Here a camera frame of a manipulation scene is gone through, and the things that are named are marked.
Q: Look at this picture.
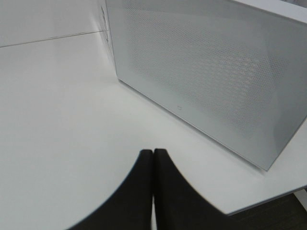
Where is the white microwave oven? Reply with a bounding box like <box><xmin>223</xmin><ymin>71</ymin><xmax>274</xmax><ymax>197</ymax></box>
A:
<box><xmin>98</xmin><ymin>0</ymin><xmax>115</xmax><ymax>63</ymax></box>

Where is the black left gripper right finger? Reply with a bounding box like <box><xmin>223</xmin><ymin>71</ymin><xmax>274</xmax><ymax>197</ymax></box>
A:
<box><xmin>153</xmin><ymin>149</ymin><xmax>230</xmax><ymax>230</ymax></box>

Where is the white microwave door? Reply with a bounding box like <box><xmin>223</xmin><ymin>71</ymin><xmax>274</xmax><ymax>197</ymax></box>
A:
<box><xmin>106</xmin><ymin>0</ymin><xmax>307</xmax><ymax>170</ymax></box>

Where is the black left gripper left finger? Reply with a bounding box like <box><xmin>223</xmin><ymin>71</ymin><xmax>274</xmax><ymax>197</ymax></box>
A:
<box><xmin>70</xmin><ymin>149</ymin><xmax>153</xmax><ymax>230</ymax></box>

